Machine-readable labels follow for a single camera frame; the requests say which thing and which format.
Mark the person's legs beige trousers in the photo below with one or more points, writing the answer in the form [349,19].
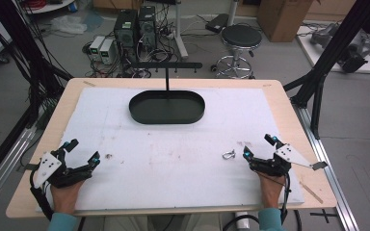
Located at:
[160,223]

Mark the white board with grey device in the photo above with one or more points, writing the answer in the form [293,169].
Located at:
[350,48]

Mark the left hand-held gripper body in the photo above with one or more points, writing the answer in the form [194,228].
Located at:
[49,166]

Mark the brown cardboard box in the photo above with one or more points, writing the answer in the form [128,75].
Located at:
[282,19]

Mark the black flat floor box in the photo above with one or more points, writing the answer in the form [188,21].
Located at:
[216,23]

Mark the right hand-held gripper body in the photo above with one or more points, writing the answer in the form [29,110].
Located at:
[279,162]

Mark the white table leg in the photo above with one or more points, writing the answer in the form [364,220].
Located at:
[180,35]

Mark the person's right hand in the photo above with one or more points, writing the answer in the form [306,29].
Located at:
[271,191]

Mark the black round stool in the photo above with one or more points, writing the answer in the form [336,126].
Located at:
[241,38]

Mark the white power supply unit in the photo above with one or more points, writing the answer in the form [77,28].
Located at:
[97,48]
[107,51]

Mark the thin wooden stick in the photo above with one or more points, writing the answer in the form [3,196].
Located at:
[311,192]

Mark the clear plastic bag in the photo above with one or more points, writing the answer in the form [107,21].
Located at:
[68,25]

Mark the small silver metal clasp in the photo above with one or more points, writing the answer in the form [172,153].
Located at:
[228,155]

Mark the white cylinder under table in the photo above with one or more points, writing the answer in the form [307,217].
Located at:
[241,220]

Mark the black jewellery stand with tray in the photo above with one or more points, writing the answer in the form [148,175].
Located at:
[167,107]

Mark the black computer tower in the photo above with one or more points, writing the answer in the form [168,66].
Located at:
[126,32]
[147,27]

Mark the black metal frame stand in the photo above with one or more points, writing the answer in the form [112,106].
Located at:
[29,54]
[330,57]

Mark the person's left hand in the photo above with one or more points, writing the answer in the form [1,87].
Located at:
[65,197]

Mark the aluminium rail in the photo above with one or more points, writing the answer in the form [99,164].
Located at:
[3,166]
[330,179]

